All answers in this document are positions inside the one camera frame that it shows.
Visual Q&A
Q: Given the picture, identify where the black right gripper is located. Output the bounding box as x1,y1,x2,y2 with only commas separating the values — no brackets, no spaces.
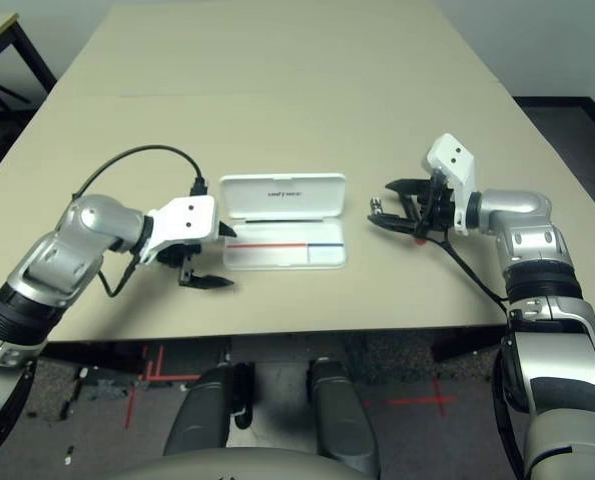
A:
366,171,456,240

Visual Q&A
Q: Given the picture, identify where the grey robot torso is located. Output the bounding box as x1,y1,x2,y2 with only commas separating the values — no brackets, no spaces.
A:
126,445,359,480

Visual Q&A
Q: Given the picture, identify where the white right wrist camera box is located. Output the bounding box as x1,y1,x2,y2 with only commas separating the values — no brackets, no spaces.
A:
425,132,479,236

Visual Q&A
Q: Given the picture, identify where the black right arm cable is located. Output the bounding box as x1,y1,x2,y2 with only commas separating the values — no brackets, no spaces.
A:
416,232,528,480

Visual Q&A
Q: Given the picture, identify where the dark grey robot leg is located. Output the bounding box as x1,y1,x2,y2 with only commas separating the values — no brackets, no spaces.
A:
164,362,254,457
308,356,381,477

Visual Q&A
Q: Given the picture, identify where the black tripod stand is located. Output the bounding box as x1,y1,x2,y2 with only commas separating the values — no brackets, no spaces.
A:
0,73,32,120

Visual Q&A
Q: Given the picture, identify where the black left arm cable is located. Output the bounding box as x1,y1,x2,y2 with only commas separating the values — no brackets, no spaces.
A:
71,144,209,300

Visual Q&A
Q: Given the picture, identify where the white plastic pencil case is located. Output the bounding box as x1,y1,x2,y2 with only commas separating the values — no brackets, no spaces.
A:
219,172,350,273

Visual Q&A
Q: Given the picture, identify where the dark grey robot right leg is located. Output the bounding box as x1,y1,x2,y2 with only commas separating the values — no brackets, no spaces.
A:
308,356,381,477

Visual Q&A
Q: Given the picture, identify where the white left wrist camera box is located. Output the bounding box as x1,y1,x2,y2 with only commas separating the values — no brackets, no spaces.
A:
139,195,219,264

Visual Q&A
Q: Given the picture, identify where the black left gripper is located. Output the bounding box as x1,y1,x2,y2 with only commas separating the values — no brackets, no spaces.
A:
156,220,239,291

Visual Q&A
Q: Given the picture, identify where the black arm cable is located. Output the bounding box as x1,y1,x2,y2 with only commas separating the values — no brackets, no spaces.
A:
71,144,209,300
416,232,528,480

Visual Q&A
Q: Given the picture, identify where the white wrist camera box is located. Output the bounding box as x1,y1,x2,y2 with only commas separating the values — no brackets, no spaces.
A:
139,195,219,264
425,132,479,236

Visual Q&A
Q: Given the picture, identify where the dark grey robot left leg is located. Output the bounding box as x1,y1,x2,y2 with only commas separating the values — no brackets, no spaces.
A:
164,362,254,457

